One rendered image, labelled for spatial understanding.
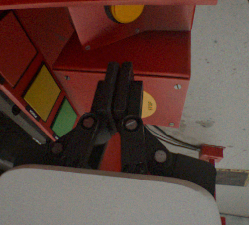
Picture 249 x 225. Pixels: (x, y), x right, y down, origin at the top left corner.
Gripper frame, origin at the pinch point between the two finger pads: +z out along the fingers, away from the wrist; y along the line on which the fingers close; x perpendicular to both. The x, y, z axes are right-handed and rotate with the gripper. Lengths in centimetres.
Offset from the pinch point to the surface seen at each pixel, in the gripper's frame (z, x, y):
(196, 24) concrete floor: 83, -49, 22
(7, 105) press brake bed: 5.5, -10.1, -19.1
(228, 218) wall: 52, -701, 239
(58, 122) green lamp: 2.9, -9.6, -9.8
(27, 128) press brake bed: 4.9, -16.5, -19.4
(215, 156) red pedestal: 68, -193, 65
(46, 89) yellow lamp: 4.5, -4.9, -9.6
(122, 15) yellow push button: 11.2, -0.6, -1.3
